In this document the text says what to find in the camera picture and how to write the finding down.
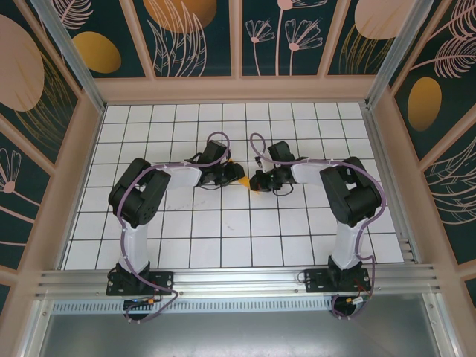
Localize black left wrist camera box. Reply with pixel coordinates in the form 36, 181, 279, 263
225, 163, 246, 184

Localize wall panel pink circle stems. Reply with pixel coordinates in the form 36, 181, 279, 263
327, 0, 421, 77

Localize long aluminium mounting rail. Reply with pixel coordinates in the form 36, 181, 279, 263
35, 263, 443, 298

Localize orange paper sheet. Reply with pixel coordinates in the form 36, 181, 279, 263
227, 158, 263, 195

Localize aluminium corner post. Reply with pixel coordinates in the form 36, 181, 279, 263
29, 0, 107, 112
364, 0, 436, 109

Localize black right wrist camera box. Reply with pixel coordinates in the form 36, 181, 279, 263
249, 171, 271, 193

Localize wall panel oval and feathers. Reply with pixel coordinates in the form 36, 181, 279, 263
389, 0, 476, 161

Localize wall panel pink leaf outlines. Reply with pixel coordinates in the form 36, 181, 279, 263
423, 141, 476, 266

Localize grey metal sheet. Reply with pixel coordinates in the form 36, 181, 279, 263
35, 311, 457, 357

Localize wall panel with pink flowers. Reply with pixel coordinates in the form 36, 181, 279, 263
241, 0, 345, 78

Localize wall panel with orange oval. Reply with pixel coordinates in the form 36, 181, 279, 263
55, 0, 147, 80

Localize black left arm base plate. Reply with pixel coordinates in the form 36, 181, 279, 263
106, 271, 175, 297

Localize wall panel single pink flower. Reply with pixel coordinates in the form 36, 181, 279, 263
0, 129, 52, 271

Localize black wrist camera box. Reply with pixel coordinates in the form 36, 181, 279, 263
249, 171, 271, 193
225, 163, 246, 184

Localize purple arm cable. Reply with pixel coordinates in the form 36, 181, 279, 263
249, 132, 387, 321
116, 132, 231, 325

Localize slotted grey cable duct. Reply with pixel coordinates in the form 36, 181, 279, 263
51, 300, 335, 313

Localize aluminium frame bar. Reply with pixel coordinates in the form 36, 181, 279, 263
20, 297, 51, 357
423, 293, 460, 357

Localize wall panel orange circle leaves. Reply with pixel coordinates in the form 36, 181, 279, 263
132, 0, 239, 79

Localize wall panel large pink disc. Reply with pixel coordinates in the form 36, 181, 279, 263
0, 14, 82, 167

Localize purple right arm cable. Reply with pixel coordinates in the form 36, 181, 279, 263
249, 132, 387, 321

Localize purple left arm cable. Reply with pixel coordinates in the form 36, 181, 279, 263
116, 132, 231, 325

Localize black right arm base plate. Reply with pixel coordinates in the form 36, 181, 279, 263
303, 268, 371, 295

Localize aluminium side rail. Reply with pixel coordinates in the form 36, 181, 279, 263
362, 103, 416, 265

